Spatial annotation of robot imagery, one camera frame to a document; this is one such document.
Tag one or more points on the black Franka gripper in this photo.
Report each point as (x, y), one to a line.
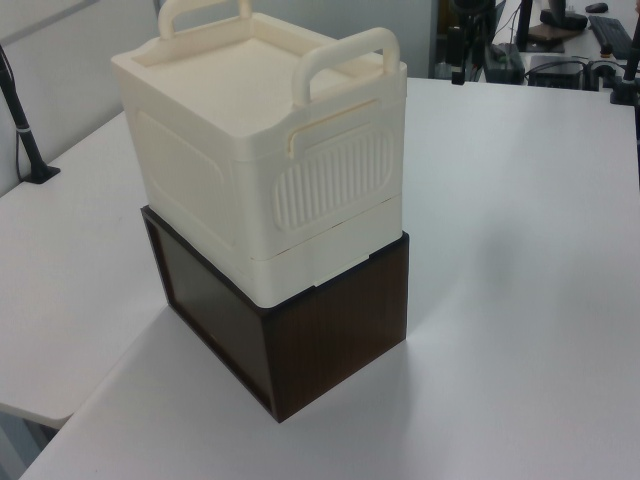
(454, 45)

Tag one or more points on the black Franka robot arm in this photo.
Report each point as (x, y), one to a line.
(457, 10)

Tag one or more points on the cream plastic storage cabinet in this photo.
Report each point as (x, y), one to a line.
(210, 150)

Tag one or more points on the black device with green label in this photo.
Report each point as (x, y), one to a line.
(502, 62)

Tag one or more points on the black electronics box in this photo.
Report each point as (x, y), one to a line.
(555, 72)

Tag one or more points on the brown wooden board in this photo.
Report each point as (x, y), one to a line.
(547, 37)

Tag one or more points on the black monitor stand base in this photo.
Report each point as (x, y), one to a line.
(562, 20)

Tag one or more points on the black knob device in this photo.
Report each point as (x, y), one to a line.
(606, 52)

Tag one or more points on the black computer mouse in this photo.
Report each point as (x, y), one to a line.
(596, 7)

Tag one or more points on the black computer keyboard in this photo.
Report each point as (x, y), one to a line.
(610, 35)

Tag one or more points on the black clamped stand pole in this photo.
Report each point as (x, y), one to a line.
(627, 85)

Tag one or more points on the dark brown wooden box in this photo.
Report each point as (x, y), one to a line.
(335, 330)

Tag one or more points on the black camera stand pole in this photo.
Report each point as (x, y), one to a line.
(22, 125)

